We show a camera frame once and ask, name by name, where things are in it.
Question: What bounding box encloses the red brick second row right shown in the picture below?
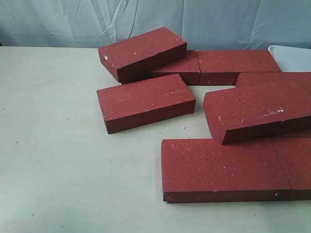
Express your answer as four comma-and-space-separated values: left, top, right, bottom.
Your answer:
236, 72, 311, 94

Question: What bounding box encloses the red brick back row left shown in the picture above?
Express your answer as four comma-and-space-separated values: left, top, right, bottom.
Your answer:
146, 50, 201, 85

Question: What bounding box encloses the red brick back row right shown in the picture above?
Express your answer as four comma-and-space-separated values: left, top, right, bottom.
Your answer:
196, 50, 281, 86

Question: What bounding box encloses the pale blue backdrop cloth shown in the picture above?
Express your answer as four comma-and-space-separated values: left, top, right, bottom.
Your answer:
0, 0, 311, 50

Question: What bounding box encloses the large red brick front left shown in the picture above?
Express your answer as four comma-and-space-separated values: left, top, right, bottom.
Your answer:
161, 139, 291, 203

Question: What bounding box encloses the white plastic tray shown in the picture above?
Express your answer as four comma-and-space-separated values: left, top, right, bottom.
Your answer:
268, 45, 311, 72

